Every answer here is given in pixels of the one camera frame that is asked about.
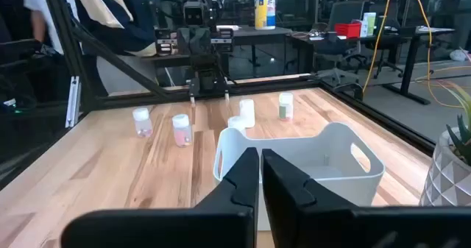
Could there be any potted succulent in patterned pot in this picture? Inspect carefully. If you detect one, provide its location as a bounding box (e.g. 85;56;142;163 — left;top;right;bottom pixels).
418;80;471;208

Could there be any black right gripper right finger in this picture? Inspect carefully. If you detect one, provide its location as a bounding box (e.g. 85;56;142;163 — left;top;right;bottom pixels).
261;148;471;248

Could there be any silver frame bracket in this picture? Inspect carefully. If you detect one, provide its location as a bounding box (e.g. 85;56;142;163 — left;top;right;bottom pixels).
65;75;81;129

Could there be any tall white pill bottle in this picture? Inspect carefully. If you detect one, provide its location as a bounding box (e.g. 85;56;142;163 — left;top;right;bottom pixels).
239;98;256;129

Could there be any yellow cable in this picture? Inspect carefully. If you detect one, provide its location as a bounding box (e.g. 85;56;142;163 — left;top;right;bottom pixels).
362;0;395;93
411;0;471;109

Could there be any black office desk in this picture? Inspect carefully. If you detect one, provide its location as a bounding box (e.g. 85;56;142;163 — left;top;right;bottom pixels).
286;26;457;105

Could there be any person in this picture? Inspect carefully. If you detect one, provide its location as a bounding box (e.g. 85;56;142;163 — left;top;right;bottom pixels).
71;0;157;93
21;0;80;54

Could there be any disinfecting wipes canister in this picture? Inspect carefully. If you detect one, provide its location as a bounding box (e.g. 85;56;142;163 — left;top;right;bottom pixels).
253;0;277;31

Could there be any clear pink pill bottle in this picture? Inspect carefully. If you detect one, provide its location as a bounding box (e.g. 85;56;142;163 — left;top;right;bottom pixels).
171;113;193;148
132;107;153;138

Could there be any black side desk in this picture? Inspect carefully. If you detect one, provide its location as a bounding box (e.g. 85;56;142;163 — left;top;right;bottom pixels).
216;25;294;76

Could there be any short white pill bottle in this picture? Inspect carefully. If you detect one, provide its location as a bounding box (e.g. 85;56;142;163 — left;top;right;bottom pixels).
227;116;247;137

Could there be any red plastic box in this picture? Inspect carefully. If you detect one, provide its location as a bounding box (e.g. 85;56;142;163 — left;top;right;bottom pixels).
333;22;362;39

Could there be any green and white carton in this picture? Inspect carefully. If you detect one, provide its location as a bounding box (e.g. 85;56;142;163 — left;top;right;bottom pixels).
362;12;378;37

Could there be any black aluminium table frame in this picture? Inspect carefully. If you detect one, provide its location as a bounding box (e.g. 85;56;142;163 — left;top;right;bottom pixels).
0;0;437;190

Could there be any white plastic basket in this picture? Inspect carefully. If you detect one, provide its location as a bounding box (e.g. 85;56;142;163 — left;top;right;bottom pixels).
212;121;386;232

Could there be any grey office chair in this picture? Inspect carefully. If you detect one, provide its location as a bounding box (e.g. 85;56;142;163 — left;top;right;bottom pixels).
316;0;369;87

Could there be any green label pill bottle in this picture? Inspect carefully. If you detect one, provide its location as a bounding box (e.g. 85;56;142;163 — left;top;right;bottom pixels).
277;91;294;122

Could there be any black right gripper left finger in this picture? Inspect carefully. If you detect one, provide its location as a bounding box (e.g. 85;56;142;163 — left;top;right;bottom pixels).
60;146;261;248

